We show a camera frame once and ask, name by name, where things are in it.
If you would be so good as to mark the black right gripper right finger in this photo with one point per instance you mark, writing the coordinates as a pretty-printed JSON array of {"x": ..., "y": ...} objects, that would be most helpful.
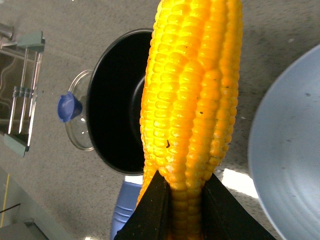
[{"x": 224, "y": 218}]

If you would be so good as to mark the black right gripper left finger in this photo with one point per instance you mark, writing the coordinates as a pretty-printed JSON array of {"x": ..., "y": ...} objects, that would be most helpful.
[{"x": 150, "y": 219}]

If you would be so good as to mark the yellow corn cob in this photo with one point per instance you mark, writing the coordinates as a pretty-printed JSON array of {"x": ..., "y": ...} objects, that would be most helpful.
[{"x": 189, "y": 101}]

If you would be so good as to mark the dark blue saucepan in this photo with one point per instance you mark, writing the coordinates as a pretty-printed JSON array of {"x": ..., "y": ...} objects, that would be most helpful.
[{"x": 113, "y": 107}]

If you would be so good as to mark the glass lid blue knob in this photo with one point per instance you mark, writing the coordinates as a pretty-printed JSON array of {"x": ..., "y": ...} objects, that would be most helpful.
[{"x": 72, "y": 111}]

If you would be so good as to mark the light blue plate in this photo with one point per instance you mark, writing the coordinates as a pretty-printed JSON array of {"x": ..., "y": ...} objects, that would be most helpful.
[{"x": 284, "y": 150}]

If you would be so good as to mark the green metal dish rack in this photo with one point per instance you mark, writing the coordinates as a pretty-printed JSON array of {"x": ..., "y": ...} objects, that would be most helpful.
[{"x": 20, "y": 63}]

